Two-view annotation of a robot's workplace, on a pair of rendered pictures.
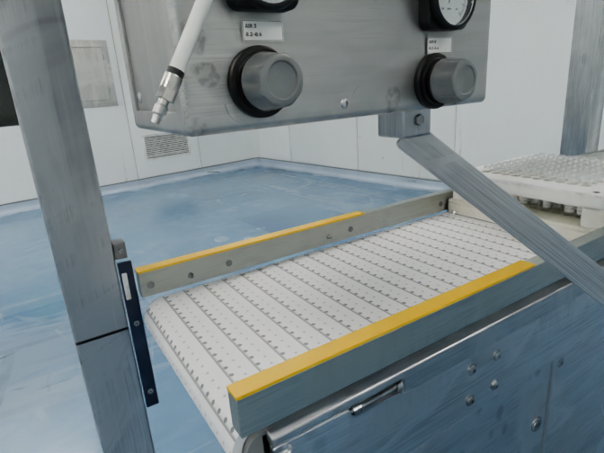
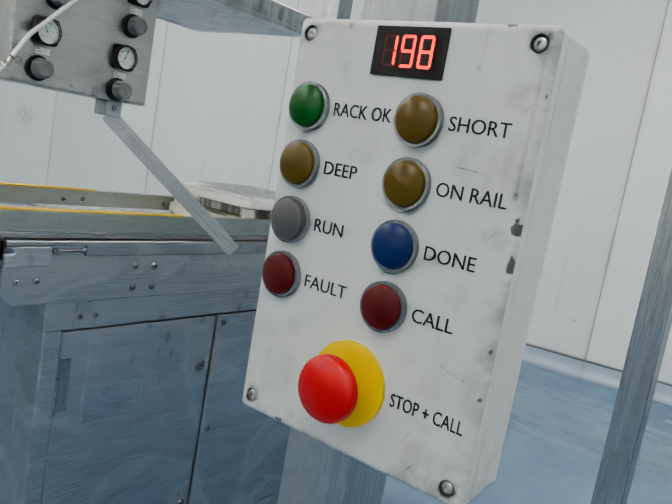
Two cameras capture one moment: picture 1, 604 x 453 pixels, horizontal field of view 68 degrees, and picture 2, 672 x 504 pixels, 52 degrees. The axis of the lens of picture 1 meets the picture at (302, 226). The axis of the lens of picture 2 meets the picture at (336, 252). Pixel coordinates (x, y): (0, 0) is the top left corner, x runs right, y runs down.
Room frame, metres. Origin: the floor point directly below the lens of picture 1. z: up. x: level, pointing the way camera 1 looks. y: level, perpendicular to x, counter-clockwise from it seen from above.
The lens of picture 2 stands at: (-0.79, -0.03, 1.00)
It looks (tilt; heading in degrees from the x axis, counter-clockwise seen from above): 8 degrees down; 337
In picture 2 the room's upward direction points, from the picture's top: 10 degrees clockwise
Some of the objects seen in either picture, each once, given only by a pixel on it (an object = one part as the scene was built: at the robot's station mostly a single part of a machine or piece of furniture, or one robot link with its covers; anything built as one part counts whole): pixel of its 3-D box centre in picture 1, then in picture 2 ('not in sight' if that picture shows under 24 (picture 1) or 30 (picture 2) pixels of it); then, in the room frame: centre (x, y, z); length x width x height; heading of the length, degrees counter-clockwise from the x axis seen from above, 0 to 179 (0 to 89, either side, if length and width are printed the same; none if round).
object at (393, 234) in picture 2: not in sight; (392, 246); (-0.45, -0.21, 0.96); 0.03 x 0.01 x 0.03; 32
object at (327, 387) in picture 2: not in sight; (341, 384); (-0.44, -0.20, 0.87); 0.04 x 0.04 x 0.04; 32
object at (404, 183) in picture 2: not in sight; (404, 183); (-0.45, -0.21, 0.99); 0.03 x 0.01 x 0.03; 32
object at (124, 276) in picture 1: (139, 337); not in sight; (0.48, 0.21, 0.77); 0.02 x 0.01 x 0.20; 122
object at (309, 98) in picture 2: not in sight; (306, 105); (-0.38, -0.16, 1.03); 0.03 x 0.01 x 0.03; 32
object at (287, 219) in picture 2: not in sight; (288, 219); (-0.38, -0.16, 0.96); 0.03 x 0.01 x 0.03; 32
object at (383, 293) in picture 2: not in sight; (381, 307); (-0.45, -0.21, 0.92); 0.03 x 0.01 x 0.03; 32
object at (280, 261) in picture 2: not in sight; (279, 273); (-0.38, -0.16, 0.92); 0.03 x 0.01 x 0.03; 32
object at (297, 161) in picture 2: not in sight; (297, 163); (-0.38, -0.16, 0.99); 0.03 x 0.01 x 0.03; 32
